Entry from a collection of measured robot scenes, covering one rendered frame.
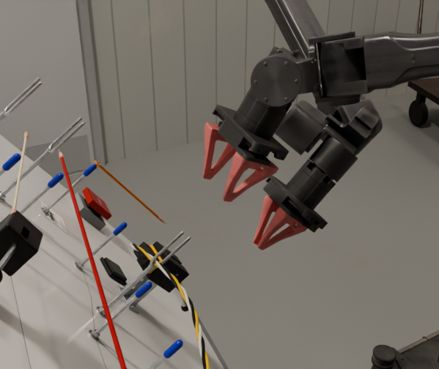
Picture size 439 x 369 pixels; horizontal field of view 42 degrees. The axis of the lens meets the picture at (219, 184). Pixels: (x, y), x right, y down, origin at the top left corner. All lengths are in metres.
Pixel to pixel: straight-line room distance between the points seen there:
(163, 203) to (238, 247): 0.58
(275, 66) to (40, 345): 0.37
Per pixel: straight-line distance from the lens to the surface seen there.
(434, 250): 2.97
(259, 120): 0.73
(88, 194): 1.01
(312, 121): 0.88
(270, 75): 0.65
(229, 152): 0.81
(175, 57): 3.59
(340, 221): 3.07
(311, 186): 0.87
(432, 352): 2.07
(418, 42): 0.70
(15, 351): 0.52
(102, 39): 3.39
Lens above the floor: 1.63
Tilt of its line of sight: 29 degrees down
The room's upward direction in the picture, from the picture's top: straight up
